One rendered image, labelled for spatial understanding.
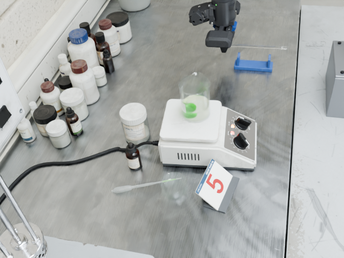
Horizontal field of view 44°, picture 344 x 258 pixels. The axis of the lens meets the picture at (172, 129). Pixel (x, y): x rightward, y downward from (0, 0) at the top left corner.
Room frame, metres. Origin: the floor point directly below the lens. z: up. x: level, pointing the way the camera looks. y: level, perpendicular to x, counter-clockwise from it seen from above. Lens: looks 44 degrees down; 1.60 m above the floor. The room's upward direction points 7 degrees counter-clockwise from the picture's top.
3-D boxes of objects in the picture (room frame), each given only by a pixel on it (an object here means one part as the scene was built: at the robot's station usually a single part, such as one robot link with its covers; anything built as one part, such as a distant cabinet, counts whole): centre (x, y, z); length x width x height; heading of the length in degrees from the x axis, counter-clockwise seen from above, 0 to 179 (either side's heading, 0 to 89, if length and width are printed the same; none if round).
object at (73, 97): (0.80, 0.23, 0.93); 0.06 x 0.06 x 0.07
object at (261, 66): (0.90, -0.24, 0.92); 0.10 x 0.03 x 0.04; 71
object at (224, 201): (0.51, -0.08, 0.92); 0.09 x 0.06 x 0.04; 151
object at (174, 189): (0.53, 0.01, 0.91); 0.06 x 0.06 x 0.02
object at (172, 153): (0.64, -0.07, 0.94); 0.22 x 0.13 x 0.08; 77
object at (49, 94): (0.82, 0.28, 0.94); 0.05 x 0.05 x 0.09
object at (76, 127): (0.74, 0.23, 0.94); 0.03 x 0.03 x 0.08
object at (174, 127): (0.64, -0.04, 0.98); 0.12 x 0.12 x 0.01; 77
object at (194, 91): (0.66, -0.06, 1.03); 0.07 x 0.06 x 0.08; 159
